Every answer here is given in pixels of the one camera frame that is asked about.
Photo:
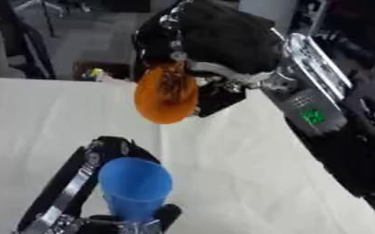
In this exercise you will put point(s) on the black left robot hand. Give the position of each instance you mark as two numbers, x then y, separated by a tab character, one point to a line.
70	182

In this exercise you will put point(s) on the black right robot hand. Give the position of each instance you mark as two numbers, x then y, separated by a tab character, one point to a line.
223	36

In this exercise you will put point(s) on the blue plastic cup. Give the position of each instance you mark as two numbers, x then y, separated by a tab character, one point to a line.
136	186

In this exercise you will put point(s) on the brown box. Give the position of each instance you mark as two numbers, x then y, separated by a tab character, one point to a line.
116	69

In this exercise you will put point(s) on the yellow-green small object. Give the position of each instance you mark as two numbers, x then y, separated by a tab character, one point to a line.
94	73

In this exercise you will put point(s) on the black chair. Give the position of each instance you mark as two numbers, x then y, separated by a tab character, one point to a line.
33	51

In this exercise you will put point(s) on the grey tripod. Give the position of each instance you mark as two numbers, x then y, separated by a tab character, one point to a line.
45	12

